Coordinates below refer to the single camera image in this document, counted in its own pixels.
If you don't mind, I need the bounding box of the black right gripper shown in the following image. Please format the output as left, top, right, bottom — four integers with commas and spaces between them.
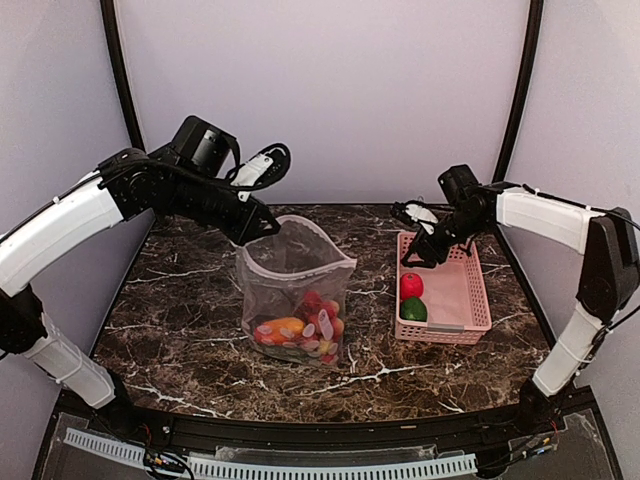
402, 206, 489, 267

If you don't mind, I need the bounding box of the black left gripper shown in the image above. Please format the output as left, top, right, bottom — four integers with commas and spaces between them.
167, 169, 281, 245

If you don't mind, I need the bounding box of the pink perforated plastic basket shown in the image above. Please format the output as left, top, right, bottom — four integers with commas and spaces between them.
395, 231, 492, 345

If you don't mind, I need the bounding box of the clear zip top bag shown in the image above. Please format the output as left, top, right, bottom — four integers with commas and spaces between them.
236, 215, 357, 369

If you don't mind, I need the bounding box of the orange yellow mango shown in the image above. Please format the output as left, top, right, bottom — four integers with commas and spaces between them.
254, 317, 306, 346

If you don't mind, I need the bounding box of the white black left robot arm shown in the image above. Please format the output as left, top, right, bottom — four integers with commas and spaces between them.
1, 116, 291, 436

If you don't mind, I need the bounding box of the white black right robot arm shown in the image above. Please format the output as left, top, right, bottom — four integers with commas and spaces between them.
391, 164, 639, 398

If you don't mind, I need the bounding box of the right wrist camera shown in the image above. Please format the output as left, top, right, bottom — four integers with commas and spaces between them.
390, 200, 438, 234

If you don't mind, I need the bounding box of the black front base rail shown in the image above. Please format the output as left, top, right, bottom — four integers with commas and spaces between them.
35, 387, 620, 479

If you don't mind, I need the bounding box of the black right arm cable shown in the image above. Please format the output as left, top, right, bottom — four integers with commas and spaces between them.
574, 209, 640, 371

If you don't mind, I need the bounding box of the black left frame post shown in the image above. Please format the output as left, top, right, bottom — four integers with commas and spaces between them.
99, 0, 146, 150

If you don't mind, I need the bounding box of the black frame post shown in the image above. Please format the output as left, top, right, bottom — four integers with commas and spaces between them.
492, 0, 545, 182
99, 0, 146, 150

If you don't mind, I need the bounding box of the white slotted cable duct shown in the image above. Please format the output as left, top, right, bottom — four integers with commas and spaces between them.
64, 428, 478, 480

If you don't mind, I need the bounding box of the black right frame post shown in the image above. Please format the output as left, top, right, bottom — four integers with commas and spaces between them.
492, 0, 545, 182

